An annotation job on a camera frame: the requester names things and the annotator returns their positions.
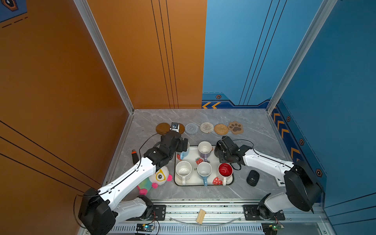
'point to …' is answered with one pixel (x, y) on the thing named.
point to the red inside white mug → (225, 170)
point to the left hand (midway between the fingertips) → (179, 137)
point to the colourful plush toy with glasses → (160, 177)
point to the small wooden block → (200, 216)
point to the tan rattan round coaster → (221, 129)
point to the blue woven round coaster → (191, 128)
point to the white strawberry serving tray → (195, 159)
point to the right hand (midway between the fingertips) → (220, 157)
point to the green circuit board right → (270, 228)
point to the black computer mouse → (252, 177)
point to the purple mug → (204, 149)
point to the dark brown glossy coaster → (181, 129)
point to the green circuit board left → (145, 227)
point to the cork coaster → (236, 128)
